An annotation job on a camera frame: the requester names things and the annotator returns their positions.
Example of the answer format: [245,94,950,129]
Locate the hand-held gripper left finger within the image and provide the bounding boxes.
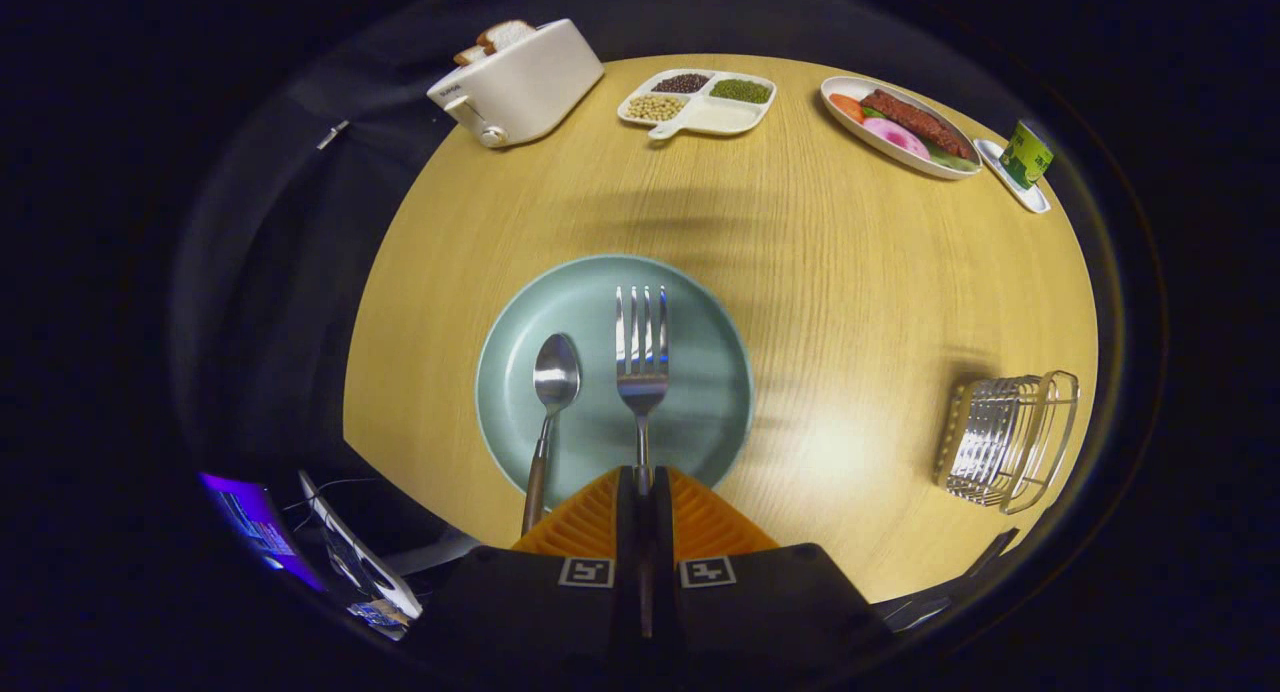
[425,465,641,663]

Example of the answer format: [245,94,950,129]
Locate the teal round plate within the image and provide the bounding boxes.
[476,254,755,511]

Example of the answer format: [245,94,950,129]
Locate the pile of yellow soybeans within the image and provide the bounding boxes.
[624,94,688,123]

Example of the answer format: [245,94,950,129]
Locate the brown meat slices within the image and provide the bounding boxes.
[860,88,976,161]

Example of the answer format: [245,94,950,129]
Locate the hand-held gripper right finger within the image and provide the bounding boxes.
[648,465,891,663]

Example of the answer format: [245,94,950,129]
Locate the pink round food slice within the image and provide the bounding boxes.
[862,117,931,161]

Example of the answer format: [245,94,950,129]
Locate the metal fork brown handle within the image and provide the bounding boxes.
[614,285,671,638]

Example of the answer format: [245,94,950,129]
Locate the green label water bottle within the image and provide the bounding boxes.
[1000,120,1055,190]

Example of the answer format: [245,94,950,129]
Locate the white toaster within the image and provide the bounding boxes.
[427,18,606,149]

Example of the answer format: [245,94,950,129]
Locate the white food plate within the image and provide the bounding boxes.
[820,75,984,181]

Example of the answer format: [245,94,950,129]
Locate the metal spoon brown handle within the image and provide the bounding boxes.
[521,332,583,538]

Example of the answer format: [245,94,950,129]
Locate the purple glowing screen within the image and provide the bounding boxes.
[198,472,326,593]

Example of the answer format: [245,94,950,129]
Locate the white divided dish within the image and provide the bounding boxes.
[617,68,778,141]

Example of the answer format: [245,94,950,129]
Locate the white square coaster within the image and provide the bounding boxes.
[974,138,1052,215]

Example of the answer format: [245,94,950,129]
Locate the metal wire basket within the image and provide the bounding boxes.
[934,370,1081,516]

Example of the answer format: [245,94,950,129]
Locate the white-edged laptop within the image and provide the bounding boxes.
[298,470,423,641]

